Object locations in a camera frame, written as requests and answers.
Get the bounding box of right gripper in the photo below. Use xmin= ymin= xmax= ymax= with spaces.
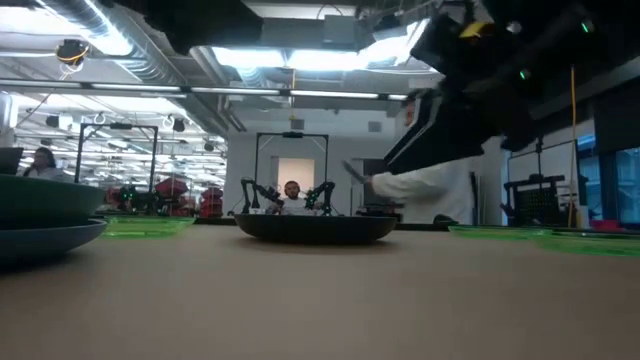
xmin=383 ymin=74 xmax=540 ymax=175

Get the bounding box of green cup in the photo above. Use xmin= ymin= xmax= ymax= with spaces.
xmin=448 ymin=224 xmax=555 ymax=242

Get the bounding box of neon green transparent plate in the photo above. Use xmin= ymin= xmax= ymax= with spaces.
xmin=530 ymin=230 xmax=640 ymax=259
xmin=98 ymin=215 xmax=197 ymax=240

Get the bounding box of person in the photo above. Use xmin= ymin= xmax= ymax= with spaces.
xmin=367 ymin=158 xmax=476 ymax=225
xmin=272 ymin=180 xmax=321 ymax=216
xmin=22 ymin=146 xmax=76 ymax=184

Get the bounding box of grey flat handheld object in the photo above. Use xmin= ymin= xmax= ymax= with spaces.
xmin=341 ymin=159 xmax=370 ymax=186

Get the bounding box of black wheeled cart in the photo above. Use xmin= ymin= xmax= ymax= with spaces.
xmin=502 ymin=172 xmax=569 ymax=227

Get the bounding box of long ceiling light bar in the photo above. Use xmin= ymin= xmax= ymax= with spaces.
xmin=0 ymin=78 xmax=409 ymax=101

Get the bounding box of tan table mat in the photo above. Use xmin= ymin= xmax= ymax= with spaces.
xmin=0 ymin=223 xmax=640 ymax=360

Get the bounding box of red storage bin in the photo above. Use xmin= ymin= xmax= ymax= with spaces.
xmin=153 ymin=177 xmax=190 ymax=217
xmin=199 ymin=185 xmax=225 ymax=219

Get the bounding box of background robot with green lights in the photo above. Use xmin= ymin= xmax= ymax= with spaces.
xmin=115 ymin=183 xmax=151 ymax=214

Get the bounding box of dark green plastic plate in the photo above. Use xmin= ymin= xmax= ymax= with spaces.
xmin=0 ymin=173 xmax=107 ymax=229

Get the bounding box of blue plastic plate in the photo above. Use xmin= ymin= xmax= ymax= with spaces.
xmin=0 ymin=218 xmax=109 ymax=264

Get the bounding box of dark laptop screen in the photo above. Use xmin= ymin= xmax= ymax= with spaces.
xmin=0 ymin=146 xmax=25 ymax=176

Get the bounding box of black background camera frame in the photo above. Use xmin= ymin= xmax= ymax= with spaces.
xmin=253 ymin=131 xmax=331 ymax=216
xmin=74 ymin=122 xmax=160 ymax=214

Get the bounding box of yellow cable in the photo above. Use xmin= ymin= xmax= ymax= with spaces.
xmin=568 ymin=67 xmax=579 ymax=229

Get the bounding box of silver ventilation duct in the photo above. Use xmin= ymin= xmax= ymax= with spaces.
xmin=42 ymin=0 xmax=187 ymax=86

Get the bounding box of black yellow hanging cable reel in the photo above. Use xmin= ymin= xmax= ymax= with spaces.
xmin=54 ymin=38 xmax=91 ymax=66

